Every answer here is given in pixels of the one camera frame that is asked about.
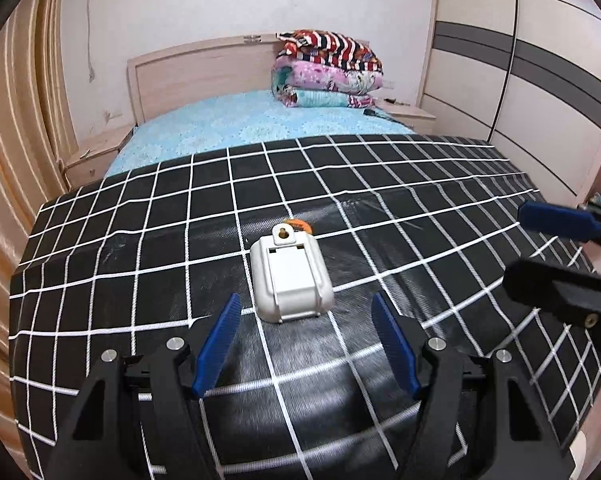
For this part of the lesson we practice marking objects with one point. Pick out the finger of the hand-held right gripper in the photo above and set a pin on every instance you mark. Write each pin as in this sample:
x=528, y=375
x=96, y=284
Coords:
x=560, y=287
x=555, y=220

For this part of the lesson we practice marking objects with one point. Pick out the wooden bed headboard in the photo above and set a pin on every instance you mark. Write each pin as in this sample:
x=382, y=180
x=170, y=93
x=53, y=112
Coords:
x=200, y=75

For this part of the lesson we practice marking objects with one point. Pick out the light blue bedsheet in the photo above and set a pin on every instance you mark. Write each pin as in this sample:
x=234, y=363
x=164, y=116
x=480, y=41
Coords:
x=240, y=122

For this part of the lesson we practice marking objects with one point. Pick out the black white checked mat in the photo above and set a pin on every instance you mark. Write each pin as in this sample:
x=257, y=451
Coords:
x=155, y=240

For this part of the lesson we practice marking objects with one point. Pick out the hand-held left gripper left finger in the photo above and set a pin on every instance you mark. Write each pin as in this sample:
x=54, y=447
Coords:
x=215, y=346

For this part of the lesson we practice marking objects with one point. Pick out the beige curtain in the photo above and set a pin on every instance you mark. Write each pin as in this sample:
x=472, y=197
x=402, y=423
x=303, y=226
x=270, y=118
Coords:
x=15, y=160

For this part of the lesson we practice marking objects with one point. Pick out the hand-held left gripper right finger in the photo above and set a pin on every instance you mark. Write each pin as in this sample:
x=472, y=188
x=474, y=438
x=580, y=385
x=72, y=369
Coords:
x=395, y=346

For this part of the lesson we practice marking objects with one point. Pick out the small orange object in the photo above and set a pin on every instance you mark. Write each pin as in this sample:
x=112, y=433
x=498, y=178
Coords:
x=300, y=225

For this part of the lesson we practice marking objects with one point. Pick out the white plastic case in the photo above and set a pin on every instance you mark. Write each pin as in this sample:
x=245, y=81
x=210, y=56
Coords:
x=290, y=280

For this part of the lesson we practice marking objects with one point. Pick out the wooden nightstand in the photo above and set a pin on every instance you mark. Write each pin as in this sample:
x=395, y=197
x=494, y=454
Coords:
x=410, y=117
x=93, y=155

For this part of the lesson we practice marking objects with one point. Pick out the teal folded quilt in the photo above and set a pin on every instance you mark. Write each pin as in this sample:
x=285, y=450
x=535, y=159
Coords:
x=315, y=97

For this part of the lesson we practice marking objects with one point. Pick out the sliding door wardrobe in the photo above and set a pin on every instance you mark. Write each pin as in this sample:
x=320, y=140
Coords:
x=530, y=75

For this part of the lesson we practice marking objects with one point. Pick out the striped folded blanket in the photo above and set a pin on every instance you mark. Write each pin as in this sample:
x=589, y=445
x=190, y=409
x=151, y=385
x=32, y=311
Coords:
x=330, y=50

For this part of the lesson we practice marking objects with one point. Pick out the small black device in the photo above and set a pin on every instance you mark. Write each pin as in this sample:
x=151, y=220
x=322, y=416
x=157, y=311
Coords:
x=370, y=112

